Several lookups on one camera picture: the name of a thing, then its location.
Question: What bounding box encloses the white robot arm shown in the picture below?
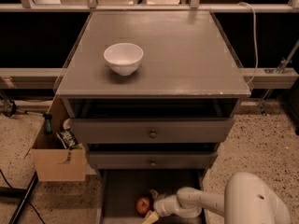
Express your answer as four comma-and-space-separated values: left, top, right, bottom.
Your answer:
142, 172, 291, 224

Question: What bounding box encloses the black snack packet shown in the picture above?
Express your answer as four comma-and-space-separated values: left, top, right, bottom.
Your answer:
56, 119, 78, 149

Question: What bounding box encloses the black floor cable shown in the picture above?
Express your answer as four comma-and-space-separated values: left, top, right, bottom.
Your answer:
0, 168, 47, 224

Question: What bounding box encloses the metal clamp bracket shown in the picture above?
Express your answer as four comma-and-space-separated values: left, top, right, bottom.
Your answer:
0, 90, 17, 117

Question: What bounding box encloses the metal frame rail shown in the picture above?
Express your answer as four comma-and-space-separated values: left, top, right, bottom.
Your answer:
0, 4, 299, 13

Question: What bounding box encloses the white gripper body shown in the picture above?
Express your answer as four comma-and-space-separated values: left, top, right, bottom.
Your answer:
153, 194, 170, 217

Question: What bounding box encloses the grey top drawer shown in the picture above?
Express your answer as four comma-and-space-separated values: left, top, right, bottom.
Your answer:
70, 119, 235, 144

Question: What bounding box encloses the grey middle drawer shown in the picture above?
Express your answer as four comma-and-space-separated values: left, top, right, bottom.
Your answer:
87, 151, 218, 169

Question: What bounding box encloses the white cable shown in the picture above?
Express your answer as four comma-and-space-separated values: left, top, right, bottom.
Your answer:
238, 1, 260, 86

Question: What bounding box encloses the grey drawer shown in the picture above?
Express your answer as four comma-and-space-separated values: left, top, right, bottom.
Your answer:
96, 169, 203, 224
87, 151, 218, 169
70, 119, 235, 144

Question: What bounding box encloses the red apple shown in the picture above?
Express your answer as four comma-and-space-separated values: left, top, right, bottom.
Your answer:
135, 196, 152, 215

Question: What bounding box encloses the white ceramic bowl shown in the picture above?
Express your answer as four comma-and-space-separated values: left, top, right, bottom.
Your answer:
104, 43, 144, 76

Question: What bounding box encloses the grey drawer cabinet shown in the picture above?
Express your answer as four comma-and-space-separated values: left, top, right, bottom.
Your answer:
55, 10, 252, 224

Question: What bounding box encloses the grey bottom drawer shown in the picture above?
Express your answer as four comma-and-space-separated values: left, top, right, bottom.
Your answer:
96, 169, 203, 224

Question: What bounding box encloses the dark bottle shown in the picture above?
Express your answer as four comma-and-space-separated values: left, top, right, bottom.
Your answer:
43, 114, 52, 134

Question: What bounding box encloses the cardboard box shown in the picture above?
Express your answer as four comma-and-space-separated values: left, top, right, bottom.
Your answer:
31, 97, 87, 182

